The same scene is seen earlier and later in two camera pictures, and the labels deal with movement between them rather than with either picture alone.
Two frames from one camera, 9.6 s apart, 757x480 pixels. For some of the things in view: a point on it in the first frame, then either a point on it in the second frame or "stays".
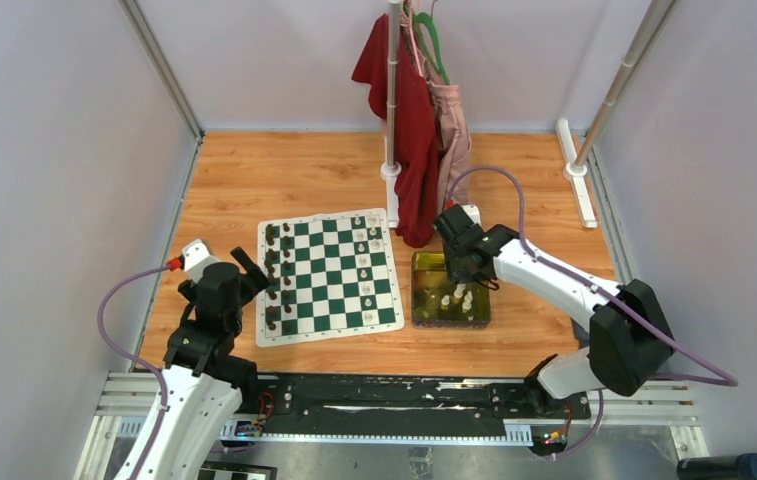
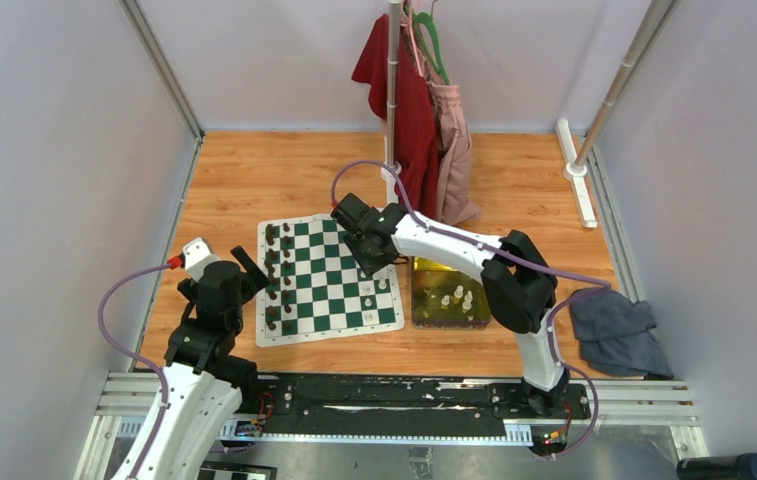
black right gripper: x=457 y=273 → x=370 y=267
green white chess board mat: x=331 y=275 stays
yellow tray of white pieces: x=439 y=303 stays
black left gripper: x=252 y=281 stays
